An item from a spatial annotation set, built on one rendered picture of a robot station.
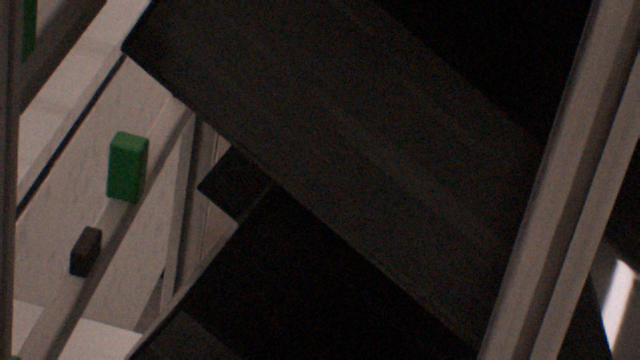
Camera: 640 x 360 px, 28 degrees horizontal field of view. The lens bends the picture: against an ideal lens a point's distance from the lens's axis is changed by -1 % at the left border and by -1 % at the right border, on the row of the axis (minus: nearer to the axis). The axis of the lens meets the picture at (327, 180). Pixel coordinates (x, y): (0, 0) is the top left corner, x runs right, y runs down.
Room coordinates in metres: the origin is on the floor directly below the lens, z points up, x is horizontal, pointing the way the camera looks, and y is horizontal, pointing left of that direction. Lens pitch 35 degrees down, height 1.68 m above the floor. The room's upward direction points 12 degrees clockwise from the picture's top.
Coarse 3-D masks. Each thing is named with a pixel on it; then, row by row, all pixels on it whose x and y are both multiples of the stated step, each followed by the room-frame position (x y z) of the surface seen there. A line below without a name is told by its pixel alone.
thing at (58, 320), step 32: (64, 0) 0.36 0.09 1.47; (64, 32) 0.36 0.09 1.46; (32, 64) 0.33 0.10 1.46; (160, 128) 0.53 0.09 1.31; (160, 160) 0.51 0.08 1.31; (96, 224) 0.45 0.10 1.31; (128, 224) 0.46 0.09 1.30; (64, 288) 0.40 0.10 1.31; (64, 320) 0.39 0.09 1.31; (32, 352) 0.36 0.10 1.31
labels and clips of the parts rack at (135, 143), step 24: (96, 0) 0.43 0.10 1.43; (24, 24) 0.32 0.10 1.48; (24, 48) 0.32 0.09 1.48; (48, 72) 0.38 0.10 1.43; (24, 96) 0.36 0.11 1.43; (120, 144) 0.47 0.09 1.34; (144, 144) 0.47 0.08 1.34; (120, 168) 0.47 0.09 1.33; (144, 168) 0.47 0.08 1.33; (120, 192) 0.47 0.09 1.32; (96, 240) 0.42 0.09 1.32; (72, 264) 0.41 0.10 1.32
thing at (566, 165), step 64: (0, 0) 0.30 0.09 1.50; (0, 64) 0.30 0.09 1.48; (576, 64) 0.29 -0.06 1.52; (0, 128) 0.30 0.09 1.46; (192, 128) 0.62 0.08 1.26; (576, 128) 0.28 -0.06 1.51; (0, 192) 0.30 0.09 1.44; (192, 192) 0.63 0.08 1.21; (576, 192) 0.29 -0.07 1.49; (0, 256) 0.30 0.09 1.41; (192, 256) 0.62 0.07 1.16; (512, 256) 0.30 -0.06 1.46; (576, 256) 0.28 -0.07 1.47; (0, 320) 0.30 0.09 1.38; (512, 320) 0.28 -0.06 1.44
